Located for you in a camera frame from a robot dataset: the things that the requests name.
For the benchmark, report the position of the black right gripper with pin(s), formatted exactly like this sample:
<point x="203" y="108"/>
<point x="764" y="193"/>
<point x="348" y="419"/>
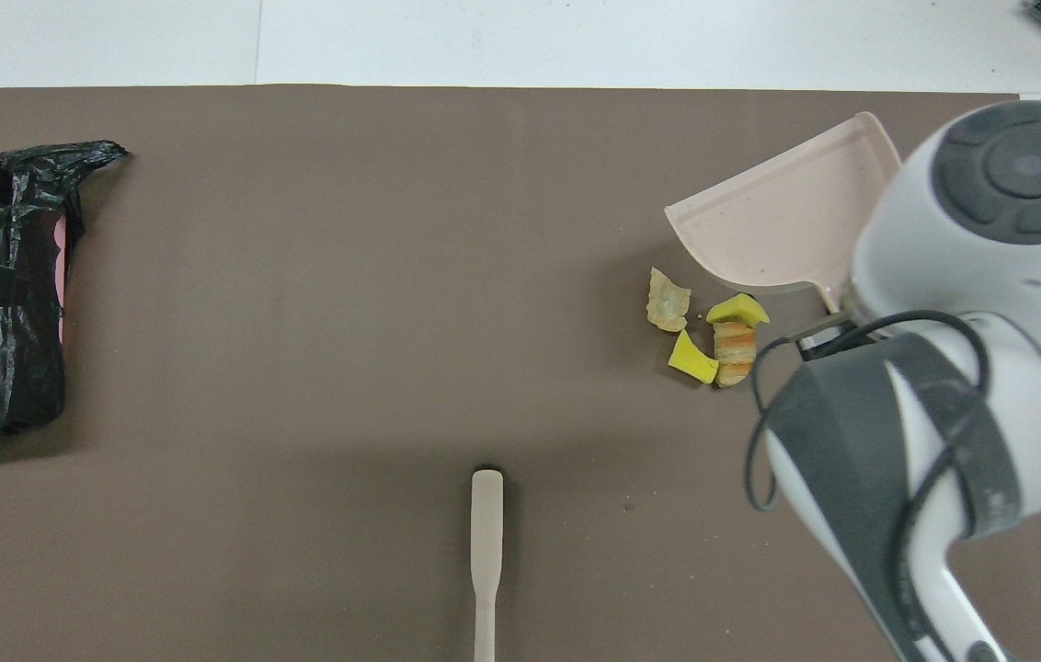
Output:
<point x="826" y="336"/>

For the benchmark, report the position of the striped croissant piece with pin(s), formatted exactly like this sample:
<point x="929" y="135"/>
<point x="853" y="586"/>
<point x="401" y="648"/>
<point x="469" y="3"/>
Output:
<point x="735" y="354"/>

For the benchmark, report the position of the yellow sponge with green pad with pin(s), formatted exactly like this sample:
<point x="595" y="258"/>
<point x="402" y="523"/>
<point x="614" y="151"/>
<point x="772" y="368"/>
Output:
<point x="737" y="308"/>

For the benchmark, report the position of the beige plastic dustpan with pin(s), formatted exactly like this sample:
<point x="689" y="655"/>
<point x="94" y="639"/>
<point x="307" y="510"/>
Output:
<point x="778" y="221"/>

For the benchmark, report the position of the plain yellow sponge piece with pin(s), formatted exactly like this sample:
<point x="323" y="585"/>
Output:
<point x="691" y="361"/>

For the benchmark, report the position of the pale croissant piece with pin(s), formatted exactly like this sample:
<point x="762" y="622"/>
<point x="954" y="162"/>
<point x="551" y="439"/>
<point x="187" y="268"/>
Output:
<point x="668" y="303"/>

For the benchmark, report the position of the beige hand brush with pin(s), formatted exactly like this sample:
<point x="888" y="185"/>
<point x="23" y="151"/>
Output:
<point x="486" y="524"/>

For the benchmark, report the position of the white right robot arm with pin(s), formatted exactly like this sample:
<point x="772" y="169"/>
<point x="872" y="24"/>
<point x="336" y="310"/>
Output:
<point x="989" y="257"/>

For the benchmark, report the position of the pink bin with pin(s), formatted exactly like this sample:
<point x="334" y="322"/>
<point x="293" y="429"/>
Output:
<point x="60" y="276"/>

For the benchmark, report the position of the brown table mat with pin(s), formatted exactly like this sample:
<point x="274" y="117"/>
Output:
<point x="300" y="368"/>

